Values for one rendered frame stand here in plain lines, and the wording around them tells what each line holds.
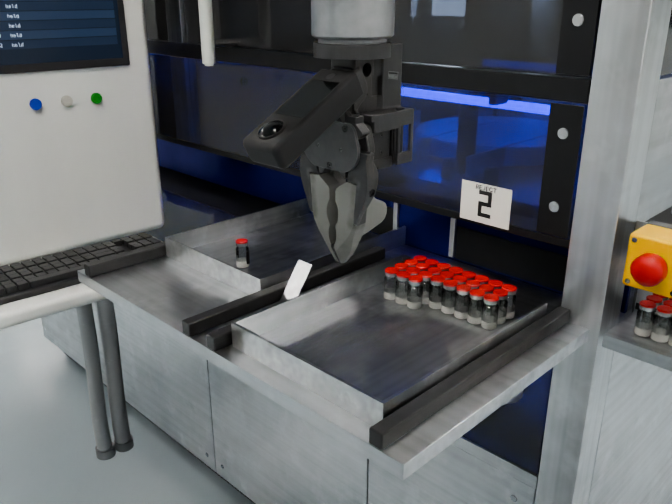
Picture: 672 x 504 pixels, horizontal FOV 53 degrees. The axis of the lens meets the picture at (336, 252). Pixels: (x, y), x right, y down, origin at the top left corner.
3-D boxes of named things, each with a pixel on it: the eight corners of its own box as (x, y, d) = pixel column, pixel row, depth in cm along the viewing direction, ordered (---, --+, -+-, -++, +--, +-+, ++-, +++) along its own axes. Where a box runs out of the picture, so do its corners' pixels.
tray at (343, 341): (399, 274, 111) (400, 254, 109) (544, 326, 93) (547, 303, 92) (232, 346, 88) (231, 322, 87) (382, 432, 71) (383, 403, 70)
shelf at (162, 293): (292, 217, 145) (292, 208, 144) (612, 322, 99) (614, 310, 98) (78, 281, 113) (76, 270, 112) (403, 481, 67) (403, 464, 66)
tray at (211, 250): (308, 213, 141) (308, 197, 139) (405, 244, 123) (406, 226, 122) (166, 256, 118) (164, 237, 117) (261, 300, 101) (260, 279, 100)
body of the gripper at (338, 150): (414, 168, 67) (419, 41, 62) (354, 185, 61) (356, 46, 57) (357, 156, 72) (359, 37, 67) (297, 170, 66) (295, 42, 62)
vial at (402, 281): (401, 297, 102) (402, 269, 100) (412, 302, 100) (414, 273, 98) (391, 302, 100) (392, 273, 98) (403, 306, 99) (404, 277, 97)
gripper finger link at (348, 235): (394, 257, 69) (397, 170, 66) (355, 273, 65) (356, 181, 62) (372, 250, 71) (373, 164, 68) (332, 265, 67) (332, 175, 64)
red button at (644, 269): (637, 275, 86) (642, 245, 85) (669, 284, 83) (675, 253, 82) (624, 283, 84) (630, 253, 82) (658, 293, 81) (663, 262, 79)
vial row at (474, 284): (408, 284, 106) (410, 257, 104) (508, 321, 94) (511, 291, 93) (399, 288, 105) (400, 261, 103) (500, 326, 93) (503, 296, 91)
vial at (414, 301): (413, 302, 100) (414, 273, 98) (424, 306, 99) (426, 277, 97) (403, 306, 99) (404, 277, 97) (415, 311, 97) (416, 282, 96)
